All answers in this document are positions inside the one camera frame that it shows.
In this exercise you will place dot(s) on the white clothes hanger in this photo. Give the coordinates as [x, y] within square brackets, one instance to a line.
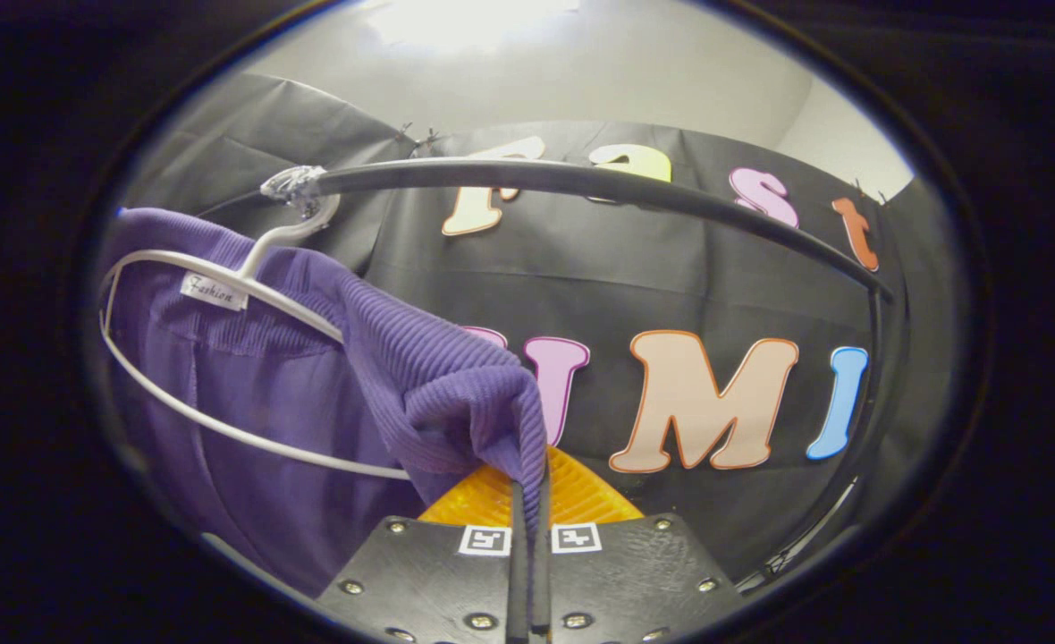
[264, 248]

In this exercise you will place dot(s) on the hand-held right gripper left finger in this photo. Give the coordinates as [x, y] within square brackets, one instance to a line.
[518, 581]

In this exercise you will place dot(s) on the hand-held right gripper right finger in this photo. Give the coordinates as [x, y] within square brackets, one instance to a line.
[541, 581]

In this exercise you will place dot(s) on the purple knit garment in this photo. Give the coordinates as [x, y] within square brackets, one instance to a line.
[268, 402]

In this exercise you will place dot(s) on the black backdrop cloth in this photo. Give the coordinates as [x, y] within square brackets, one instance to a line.
[670, 268]

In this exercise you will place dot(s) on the black metal clothes rack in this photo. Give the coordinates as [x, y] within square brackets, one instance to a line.
[581, 179]

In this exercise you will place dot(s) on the clear tape wrap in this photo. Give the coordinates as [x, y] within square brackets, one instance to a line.
[295, 186]

